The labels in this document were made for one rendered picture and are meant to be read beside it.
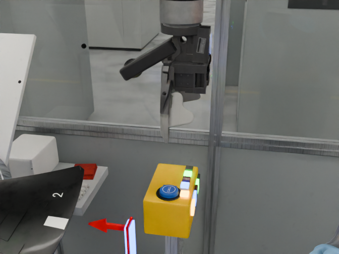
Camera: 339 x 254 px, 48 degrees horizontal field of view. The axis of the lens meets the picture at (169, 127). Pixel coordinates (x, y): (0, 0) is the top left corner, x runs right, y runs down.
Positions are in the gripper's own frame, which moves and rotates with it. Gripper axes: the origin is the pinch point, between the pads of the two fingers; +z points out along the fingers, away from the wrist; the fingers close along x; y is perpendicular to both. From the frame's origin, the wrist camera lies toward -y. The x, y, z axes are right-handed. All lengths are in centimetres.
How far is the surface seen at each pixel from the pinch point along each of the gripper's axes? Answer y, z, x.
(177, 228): 2.3, 21.9, -3.6
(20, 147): -54, 26, 31
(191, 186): 4.4, 15.8, 3.3
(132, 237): -0.8, 6.2, -25.3
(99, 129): -33, 24, 45
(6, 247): -17.1, 5.5, -31.3
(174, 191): 1.3, 14.7, -0.8
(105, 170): -30, 37, 39
